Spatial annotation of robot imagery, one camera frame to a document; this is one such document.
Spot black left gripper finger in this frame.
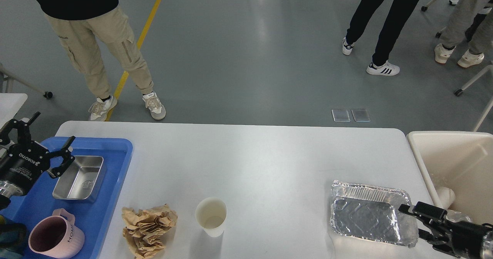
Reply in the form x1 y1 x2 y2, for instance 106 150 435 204
0 112 41 149
48 136 76 179

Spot white cup inside bin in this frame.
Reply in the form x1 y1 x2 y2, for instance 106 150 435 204
436 187 456 209

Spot brown paper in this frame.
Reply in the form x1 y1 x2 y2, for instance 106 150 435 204
121 204 178 259

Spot person in black sweater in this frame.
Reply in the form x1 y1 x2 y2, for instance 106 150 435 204
36 0 166 122

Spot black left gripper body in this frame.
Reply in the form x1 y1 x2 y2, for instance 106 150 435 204
0 144 49 196

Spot teal object at corner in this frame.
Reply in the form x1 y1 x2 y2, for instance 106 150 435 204
0 223 27 259

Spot white paper cup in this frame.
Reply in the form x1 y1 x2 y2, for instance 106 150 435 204
195 197 228 237

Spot stainless steel rectangular container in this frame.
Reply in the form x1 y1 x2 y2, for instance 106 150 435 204
52 155 106 203

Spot aluminium foil tray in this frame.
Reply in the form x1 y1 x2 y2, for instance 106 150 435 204
329 180 419 248

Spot person in grey trousers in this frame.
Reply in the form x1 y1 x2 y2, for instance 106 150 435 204
434 0 493 68

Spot blue plastic tray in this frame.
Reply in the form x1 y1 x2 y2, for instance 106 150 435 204
1 137 133 259

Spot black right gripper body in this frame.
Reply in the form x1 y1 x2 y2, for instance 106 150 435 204
451 222 493 259

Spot beige plastic bin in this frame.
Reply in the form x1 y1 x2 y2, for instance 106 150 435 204
407 131 493 225

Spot white side table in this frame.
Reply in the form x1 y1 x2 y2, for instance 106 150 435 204
0 93 28 129

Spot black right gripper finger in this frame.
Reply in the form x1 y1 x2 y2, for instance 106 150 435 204
418 229 454 252
398 202 458 229

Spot white chair frame right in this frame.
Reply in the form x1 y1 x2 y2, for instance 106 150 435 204
454 61 493 132

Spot person in black trousers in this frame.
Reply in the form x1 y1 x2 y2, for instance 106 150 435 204
342 0 419 76

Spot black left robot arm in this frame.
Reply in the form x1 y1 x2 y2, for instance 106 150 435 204
0 112 76 209

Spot pink ribbed mug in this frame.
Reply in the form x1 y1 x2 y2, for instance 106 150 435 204
28 208 85 259

